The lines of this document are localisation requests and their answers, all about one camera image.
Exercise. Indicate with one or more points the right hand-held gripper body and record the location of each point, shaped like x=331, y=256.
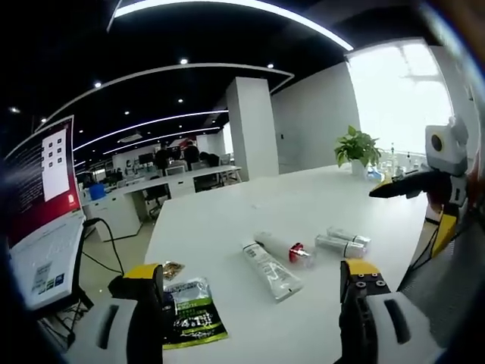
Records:
x=452, y=151

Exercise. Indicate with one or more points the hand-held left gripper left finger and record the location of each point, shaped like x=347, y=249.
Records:
x=113, y=333

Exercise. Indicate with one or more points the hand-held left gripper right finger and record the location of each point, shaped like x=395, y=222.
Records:
x=382, y=333

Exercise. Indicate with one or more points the white skincare tube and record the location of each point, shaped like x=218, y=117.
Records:
x=271, y=271

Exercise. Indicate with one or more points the white skincare bottle red cap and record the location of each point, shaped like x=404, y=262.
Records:
x=278, y=246

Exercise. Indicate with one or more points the potted green plant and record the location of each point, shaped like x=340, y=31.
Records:
x=358, y=148

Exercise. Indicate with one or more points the green black sachet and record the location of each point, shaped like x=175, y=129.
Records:
x=193, y=314

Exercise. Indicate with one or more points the small brown snack packet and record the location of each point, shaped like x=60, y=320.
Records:
x=173, y=270

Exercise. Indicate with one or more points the long white office desk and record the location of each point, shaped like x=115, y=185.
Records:
x=125, y=197

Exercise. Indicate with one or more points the black office chair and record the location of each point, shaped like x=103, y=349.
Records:
x=156, y=199

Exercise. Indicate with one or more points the blue container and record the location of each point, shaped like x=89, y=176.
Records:
x=96, y=191

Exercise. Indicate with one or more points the monitor screen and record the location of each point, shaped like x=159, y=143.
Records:
x=45, y=189

